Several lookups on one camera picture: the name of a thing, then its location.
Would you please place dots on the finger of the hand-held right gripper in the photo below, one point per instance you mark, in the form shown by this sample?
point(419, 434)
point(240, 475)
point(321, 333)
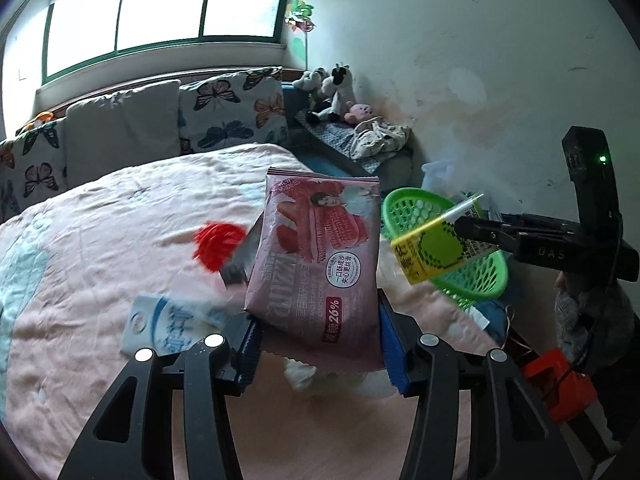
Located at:
point(540, 224)
point(480, 232)

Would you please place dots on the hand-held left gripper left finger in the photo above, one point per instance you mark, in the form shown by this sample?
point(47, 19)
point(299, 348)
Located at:
point(250, 355)

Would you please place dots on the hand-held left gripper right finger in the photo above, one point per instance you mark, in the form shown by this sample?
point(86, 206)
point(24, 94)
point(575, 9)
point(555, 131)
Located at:
point(395, 350)

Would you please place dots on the yellow and green drink carton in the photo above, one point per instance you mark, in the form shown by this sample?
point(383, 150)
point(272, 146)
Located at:
point(435, 255)

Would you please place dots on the green plastic basket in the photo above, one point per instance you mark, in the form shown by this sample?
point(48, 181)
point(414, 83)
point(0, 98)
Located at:
point(410, 210)

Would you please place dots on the red foam net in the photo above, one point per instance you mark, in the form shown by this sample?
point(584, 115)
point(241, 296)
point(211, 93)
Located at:
point(215, 245)

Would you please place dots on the pink snack packet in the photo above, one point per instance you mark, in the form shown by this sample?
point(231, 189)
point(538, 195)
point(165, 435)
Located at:
point(320, 260)

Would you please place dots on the clear plastic storage box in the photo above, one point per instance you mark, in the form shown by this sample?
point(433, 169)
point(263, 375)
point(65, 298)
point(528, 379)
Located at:
point(440, 172)

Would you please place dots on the blue and white milk carton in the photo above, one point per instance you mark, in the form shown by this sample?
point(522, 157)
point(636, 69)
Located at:
point(160, 320)

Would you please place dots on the crumpled beige printed cloth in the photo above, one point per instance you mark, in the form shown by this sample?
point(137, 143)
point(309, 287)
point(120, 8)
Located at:
point(377, 137)

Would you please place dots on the orange plastic stool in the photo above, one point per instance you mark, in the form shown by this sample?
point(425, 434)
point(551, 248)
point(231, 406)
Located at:
point(560, 380)

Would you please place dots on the pink pig plush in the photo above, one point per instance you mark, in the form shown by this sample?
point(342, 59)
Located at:
point(359, 114)

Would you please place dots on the patterned grey mat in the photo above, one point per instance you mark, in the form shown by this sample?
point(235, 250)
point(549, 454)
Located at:
point(330, 132)

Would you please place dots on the pink blanket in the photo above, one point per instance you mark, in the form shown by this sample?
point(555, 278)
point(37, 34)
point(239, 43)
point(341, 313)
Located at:
point(125, 220)

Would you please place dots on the black and white cow plush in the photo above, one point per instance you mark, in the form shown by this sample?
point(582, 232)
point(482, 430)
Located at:
point(340, 87)

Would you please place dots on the grey dog plush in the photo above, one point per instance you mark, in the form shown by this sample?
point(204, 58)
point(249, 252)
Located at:
point(307, 80)

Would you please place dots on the large butterfly print pillow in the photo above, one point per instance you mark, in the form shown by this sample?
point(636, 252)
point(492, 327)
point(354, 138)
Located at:
point(230, 110)

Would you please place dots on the grey cushion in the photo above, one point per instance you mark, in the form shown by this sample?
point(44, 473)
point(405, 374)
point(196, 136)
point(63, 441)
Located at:
point(120, 135)

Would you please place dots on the colourful pinwheel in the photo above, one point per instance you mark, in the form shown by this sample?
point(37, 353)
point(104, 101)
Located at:
point(299, 12)

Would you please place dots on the small butterfly print pillow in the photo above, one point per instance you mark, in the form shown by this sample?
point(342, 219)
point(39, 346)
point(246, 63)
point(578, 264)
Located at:
point(35, 165)

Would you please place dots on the orange plush toy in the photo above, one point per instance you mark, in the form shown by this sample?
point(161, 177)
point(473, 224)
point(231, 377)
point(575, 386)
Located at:
point(42, 117)

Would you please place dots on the window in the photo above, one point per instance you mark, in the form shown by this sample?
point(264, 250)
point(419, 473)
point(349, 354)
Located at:
point(165, 10)

